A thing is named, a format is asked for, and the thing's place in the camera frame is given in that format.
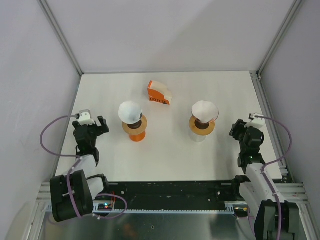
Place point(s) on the white paper coffee filter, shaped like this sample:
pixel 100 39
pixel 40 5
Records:
pixel 129 105

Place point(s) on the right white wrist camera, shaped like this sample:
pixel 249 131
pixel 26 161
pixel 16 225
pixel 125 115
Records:
pixel 256 121

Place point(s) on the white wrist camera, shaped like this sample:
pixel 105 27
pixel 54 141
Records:
pixel 256 121
pixel 84 117

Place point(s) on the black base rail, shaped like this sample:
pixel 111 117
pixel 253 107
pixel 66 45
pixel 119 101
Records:
pixel 178 194

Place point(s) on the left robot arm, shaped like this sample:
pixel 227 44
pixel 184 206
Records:
pixel 72 193

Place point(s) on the aluminium frame post left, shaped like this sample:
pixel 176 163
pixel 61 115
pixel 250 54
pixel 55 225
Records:
pixel 52 20

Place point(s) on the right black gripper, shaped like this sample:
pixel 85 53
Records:
pixel 238 127

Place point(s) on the white cable duct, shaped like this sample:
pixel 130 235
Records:
pixel 224 208

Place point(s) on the clear glass carafe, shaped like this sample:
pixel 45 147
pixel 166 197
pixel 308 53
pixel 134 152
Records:
pixel 197 138

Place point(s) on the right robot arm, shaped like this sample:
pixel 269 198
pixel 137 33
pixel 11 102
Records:
pixel 275 218

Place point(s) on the aluminium frame post right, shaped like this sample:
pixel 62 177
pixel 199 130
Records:
pixel 280 35

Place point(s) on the orange coffee filter box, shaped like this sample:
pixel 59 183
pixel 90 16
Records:
pixel 159 93

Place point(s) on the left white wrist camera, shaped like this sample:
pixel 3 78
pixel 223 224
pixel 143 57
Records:
pixel 84 117

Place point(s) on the orange glass carafe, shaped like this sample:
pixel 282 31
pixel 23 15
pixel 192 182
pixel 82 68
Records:
pixel 138 137

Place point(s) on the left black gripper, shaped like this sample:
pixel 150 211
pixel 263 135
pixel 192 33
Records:
pixel 101 129

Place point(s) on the aluminium frame post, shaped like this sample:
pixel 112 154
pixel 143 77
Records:
pixel 52 20
pixel 280 35

